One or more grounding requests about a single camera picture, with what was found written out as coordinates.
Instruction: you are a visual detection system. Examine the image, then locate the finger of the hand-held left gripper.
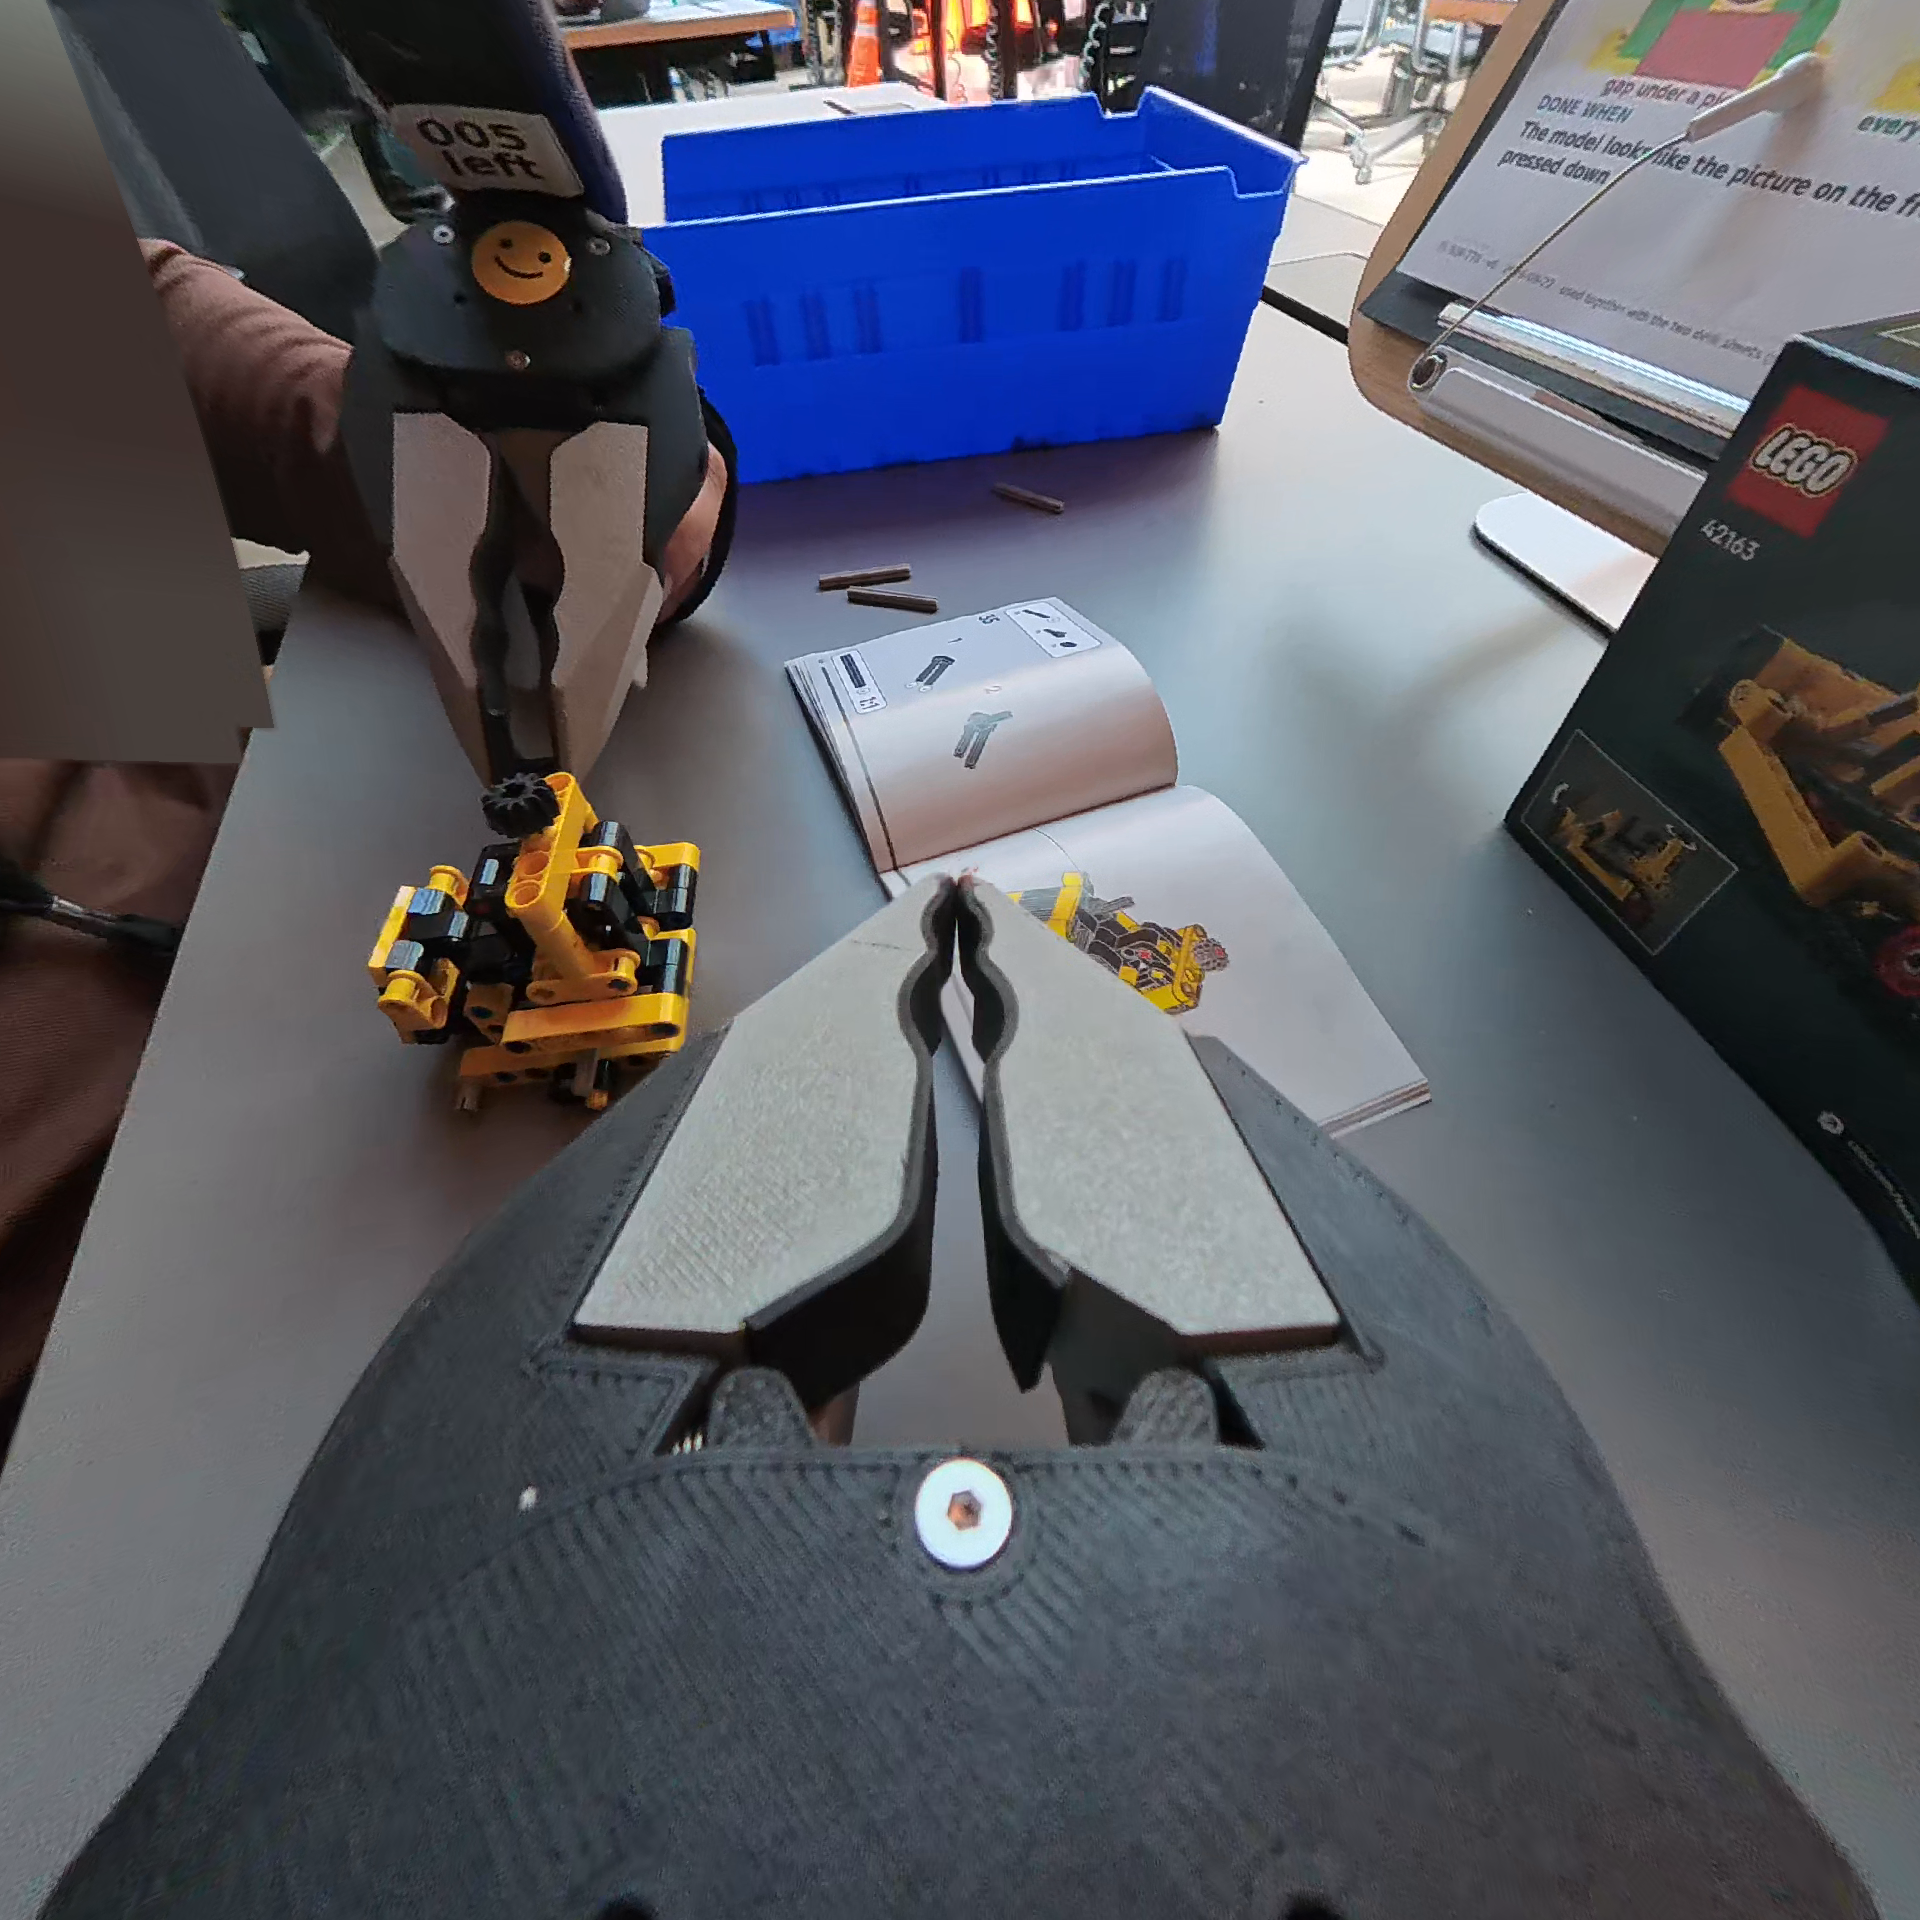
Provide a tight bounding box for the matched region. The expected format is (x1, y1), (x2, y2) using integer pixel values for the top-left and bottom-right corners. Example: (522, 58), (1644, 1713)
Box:
(527, 416), (667, 787)
(395, 416), (519, 760)

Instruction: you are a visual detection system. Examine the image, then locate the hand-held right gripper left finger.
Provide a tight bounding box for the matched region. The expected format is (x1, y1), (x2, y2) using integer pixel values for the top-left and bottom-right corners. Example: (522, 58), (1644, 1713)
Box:
(570, 876), (962, 1447)

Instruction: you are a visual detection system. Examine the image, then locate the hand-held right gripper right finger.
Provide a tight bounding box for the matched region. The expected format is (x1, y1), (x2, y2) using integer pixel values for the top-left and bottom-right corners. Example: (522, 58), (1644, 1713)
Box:
(944, 876), (1346, 1447)

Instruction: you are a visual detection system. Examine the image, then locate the yellow black lego model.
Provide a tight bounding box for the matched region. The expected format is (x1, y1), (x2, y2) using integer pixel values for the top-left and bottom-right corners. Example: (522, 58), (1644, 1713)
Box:
(367, 768), (704, 1116)

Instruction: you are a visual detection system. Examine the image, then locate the person's left forearm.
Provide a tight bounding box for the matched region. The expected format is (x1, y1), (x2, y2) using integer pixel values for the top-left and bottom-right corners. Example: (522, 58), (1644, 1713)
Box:
(138, 235), (400, 602)

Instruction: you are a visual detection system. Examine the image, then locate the lego instruction booklet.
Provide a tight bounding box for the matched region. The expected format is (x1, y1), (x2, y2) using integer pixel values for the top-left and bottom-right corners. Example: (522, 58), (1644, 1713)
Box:
(781, 596), (1436, 1140)

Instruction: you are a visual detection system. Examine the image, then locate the dark lego box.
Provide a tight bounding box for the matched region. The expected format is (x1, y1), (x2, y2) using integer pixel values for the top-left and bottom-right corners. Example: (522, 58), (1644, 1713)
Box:
(1506, 310), (1920, 1305)

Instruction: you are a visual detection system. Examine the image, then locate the person's left hand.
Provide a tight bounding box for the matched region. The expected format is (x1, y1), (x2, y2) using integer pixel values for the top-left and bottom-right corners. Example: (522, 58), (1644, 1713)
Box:
(651, 453), (723, 624)

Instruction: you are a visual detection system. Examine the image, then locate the brown wooden table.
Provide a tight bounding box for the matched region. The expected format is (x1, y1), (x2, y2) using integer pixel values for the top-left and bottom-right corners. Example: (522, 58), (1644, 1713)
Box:
(568, 0), (799, 69)

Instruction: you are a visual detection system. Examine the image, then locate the dark office chair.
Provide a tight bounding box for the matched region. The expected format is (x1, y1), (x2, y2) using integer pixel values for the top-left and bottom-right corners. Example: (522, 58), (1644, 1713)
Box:
(52, 0), (382, 359)

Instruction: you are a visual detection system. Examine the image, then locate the blue plastic bin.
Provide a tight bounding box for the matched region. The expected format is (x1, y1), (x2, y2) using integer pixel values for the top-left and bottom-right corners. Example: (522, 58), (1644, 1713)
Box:
(635, 85), (1304, 488)

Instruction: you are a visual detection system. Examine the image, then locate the orange safety vest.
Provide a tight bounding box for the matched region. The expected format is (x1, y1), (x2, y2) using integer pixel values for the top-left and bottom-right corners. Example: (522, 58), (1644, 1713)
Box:
(962, 0), (1086, 69)

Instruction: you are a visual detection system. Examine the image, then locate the person's brown garment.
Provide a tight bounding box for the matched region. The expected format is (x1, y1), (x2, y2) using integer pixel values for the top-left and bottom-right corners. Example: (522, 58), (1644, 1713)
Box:
(0, 755), (253, 1447)

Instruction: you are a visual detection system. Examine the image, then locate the black office chair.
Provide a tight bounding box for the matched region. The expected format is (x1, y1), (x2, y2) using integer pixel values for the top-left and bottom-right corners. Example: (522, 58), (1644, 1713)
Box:
(1099, 0), (1347, 156)

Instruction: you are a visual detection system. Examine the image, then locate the white stand base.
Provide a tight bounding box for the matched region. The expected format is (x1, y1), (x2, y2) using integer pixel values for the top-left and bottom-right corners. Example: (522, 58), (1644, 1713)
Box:
(1472, 355), (1729, 636)

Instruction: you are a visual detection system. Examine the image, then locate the wooden document stand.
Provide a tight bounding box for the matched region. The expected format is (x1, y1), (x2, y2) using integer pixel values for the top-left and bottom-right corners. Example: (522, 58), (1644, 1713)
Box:
(1346, 0), (1920, 521)

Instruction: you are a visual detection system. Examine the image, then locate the printed instruction sheet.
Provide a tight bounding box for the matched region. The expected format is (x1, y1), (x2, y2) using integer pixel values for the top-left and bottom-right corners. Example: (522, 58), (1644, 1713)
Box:
(1395, 0), (1920, 397)

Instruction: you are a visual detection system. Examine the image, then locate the black cable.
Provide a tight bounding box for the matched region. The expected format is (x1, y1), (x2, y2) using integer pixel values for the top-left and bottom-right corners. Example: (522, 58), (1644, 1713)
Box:
(0, 849), (187, 964)

